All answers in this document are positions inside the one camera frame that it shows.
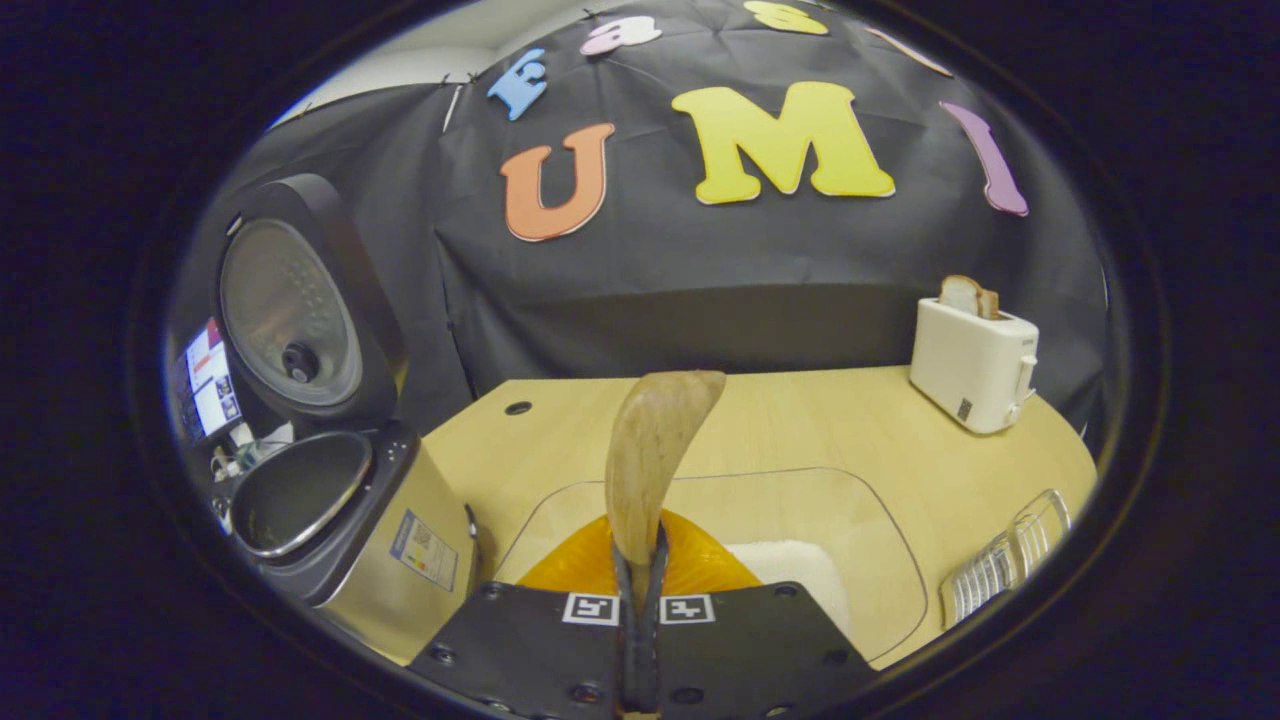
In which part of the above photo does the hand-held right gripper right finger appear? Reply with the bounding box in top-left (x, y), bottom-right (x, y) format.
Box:
top-left (640, 510), bottom-right (881, 719)

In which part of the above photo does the clear plastic rice container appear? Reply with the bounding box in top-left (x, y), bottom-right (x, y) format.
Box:
top-left (493, 466), bottom-right (931, 669)

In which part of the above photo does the black backdrop cloth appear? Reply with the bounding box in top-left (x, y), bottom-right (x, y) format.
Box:
top-left (170, 0), bottom-right (1111, 456)

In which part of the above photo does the computer monitor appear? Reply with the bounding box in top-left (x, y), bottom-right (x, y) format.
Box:
top-left (175, 318), bottom-right (243, 446)

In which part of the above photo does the white toaster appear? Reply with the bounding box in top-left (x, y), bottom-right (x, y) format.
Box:
top-left (909, 297), bottom-right (1041, 435)

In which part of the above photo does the wooden spoon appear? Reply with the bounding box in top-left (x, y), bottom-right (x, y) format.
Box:
top-left (605, 370), bottom-right (728, 601)

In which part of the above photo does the toast bread slice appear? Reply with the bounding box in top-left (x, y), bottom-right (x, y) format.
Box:
top-left (938, 275), bottom-right (1001, 321)

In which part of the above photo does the black silver rice cooker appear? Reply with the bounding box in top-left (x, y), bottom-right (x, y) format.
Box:
top-left (212, 173), bottom-right (481, 666)

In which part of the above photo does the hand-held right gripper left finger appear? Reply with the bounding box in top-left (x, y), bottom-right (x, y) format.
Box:
top-left (408, 513), bottom-right (641, 719)

